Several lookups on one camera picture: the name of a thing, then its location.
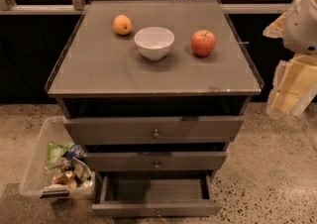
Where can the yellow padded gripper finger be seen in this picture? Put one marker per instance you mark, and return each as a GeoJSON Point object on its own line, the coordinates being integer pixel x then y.
{"type": "Point", "coordinates": [294, 86]}

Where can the grey bottom drawer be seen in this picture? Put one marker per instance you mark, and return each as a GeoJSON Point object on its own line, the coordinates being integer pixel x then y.
{"type": "Point", "coordinates": [156, 194]}

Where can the grey drawer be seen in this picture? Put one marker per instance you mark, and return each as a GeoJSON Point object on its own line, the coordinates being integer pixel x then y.
{"type": "Point", "coordinates": [153, 130]}
{"type": "Point", "coordinates": [156, 194]}
{"type": "Point", "coordinates": [155, 161]}

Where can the grey top drawer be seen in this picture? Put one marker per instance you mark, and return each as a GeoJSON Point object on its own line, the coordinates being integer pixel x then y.
{"type": "Point", "coordinates": [153, 130]}

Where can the grey middle drawer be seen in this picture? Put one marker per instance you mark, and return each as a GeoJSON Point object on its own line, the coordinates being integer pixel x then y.
{"type": "Point", "coordinates": [155, 161]}

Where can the grey drawer cabinet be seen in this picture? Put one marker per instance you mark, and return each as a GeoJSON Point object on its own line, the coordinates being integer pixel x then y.
{"type": "Point", "coordinates": [103, 75]}

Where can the red apple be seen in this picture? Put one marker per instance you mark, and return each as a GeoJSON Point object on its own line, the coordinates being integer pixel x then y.
{"type": "Point", "coordinates": [203, 43]}

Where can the white ceramic bowl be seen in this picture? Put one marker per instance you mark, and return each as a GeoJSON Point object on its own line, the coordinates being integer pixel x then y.
{"type": "Point", "coordinates": [154, 43]}

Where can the orange fruit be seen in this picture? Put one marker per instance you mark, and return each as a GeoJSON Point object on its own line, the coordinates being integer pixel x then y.
{"type": "Point", "coordinates": [122, 25]}

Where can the blue snack packet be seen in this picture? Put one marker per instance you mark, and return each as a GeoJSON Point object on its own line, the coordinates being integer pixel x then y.
{"type": "Point", "coordinates": [74, 152]}

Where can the brown snack packet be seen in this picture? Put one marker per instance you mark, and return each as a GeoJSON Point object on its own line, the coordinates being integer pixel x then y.
{"type": "Point", "coordinates": [67, 178]}

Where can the green snack bag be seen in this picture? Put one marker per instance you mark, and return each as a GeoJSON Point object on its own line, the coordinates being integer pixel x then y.
{"type": "Point", "coordinates": [56, 152]}

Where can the clear plastic bin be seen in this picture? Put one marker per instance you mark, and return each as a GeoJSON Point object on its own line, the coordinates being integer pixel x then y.
{"type": "Point", "coordinates": [37, 180]}

